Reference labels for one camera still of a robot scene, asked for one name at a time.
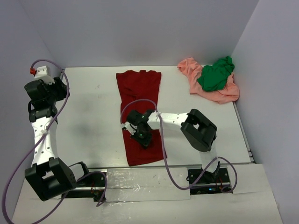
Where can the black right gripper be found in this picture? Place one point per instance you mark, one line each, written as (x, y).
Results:
(145, 143)

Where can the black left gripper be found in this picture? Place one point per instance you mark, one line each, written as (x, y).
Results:
(60, 86)

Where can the red t-shirt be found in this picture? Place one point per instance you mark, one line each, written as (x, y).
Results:
(134, 85)

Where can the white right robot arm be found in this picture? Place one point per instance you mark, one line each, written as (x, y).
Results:
(195, 126)

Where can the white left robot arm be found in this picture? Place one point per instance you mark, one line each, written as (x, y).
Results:
(48, 175)

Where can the white cardboard front cover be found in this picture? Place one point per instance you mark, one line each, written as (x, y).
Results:
(252, 202)

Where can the green t-shirt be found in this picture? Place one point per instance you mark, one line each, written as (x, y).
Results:
(214, 77)

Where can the salmon pink t-shirt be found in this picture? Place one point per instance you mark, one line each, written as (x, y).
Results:
(228, 91)

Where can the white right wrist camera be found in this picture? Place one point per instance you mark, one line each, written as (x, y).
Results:
(129, 127)

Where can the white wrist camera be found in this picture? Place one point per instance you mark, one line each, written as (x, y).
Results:
(129, 127)
(42, 73)

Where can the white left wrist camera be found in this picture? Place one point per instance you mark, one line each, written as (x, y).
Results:
(42, 73)

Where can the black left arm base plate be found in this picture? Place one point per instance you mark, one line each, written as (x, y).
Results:
(91, 187)

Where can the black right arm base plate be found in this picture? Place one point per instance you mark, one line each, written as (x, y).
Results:
(208, 185)

